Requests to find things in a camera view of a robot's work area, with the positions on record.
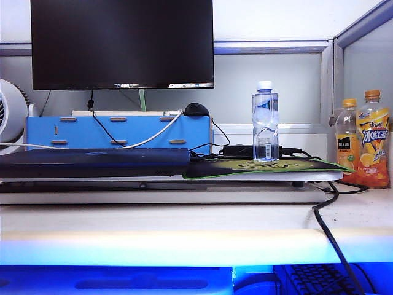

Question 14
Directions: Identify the black adapter cable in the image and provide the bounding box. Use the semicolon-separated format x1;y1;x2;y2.
278;147;322;161

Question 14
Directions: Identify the black green-edged mouse pad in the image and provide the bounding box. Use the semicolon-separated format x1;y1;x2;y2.
183;155;356;180

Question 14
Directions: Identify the thin black monitor cable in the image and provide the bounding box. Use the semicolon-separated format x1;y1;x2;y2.
87;89;128;148

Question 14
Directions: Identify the thin black hanging cable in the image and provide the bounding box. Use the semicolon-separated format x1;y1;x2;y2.
41;89;52;117

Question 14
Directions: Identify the white cable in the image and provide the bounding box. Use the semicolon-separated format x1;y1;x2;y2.
0;109;185;150

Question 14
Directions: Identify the clear mineral water bottle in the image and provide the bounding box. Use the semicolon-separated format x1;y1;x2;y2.
252;80;280;163

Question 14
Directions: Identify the black computer mouse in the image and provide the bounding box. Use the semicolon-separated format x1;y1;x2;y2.
184;103;211;117

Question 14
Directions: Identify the white round desk fan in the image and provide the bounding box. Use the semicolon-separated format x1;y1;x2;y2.
0;78;29;155

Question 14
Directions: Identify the white power strip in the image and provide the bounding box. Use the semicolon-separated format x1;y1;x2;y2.
72;109;185;117

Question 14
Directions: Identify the black mouse cable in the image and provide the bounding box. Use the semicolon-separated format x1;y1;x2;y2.
189;119;232;161

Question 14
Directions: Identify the thick black cable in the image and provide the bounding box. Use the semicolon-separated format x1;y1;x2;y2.
312;179;367;295

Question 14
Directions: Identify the blue plastic panel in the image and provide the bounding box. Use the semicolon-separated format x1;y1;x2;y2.
0;265;235;295

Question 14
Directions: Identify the black power adapter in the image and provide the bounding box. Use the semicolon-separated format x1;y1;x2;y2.
222;144;285;156

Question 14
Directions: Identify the black computer monitor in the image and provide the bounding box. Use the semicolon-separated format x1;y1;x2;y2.
29;0;215;90

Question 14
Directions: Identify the small orange juice bottle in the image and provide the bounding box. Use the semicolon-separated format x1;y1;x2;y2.
335;98;360;176

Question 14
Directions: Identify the large iced tea bottle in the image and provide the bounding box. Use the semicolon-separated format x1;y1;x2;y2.
355;89;392;190

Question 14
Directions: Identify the black keyboard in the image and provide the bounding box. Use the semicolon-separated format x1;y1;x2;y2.
284;264;374;295

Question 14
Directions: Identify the blue desk organizer box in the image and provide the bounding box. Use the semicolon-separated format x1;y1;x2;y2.
25;115;213;156

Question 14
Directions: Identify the grey partition frame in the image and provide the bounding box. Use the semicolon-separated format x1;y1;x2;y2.
0;0;393;160

